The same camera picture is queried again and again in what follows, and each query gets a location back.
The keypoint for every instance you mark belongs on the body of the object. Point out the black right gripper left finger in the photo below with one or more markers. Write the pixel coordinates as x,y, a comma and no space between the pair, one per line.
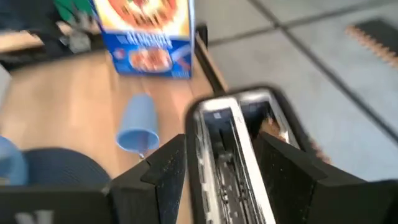
149,193

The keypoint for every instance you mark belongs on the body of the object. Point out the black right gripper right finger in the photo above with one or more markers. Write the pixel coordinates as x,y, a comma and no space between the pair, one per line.
286,186

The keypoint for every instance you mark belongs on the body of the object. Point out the brown bread slice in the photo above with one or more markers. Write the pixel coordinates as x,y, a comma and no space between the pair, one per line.
272,129

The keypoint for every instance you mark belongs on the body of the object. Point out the black chrome toaster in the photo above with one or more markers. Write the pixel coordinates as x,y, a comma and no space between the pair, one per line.
245,140

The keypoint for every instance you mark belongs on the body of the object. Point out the small blue plastic cup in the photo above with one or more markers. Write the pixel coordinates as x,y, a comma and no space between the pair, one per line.
138,124

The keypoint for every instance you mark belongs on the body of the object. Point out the honey oats cereal box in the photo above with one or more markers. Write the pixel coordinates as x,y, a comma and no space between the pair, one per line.
146,46

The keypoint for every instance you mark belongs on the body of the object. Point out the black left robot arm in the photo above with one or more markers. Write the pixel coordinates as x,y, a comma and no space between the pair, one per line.
31,15

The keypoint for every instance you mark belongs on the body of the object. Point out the round dark woven placemat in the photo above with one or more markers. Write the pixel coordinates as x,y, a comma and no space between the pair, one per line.
68,168

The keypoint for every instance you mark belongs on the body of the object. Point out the blue bowl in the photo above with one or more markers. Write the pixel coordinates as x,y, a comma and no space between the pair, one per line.
11,161

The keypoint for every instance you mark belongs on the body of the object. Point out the green floor mat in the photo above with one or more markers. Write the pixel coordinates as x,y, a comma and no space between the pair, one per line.
66,9

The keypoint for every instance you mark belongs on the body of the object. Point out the black metal table frame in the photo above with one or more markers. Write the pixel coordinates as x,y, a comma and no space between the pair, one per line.
211,71

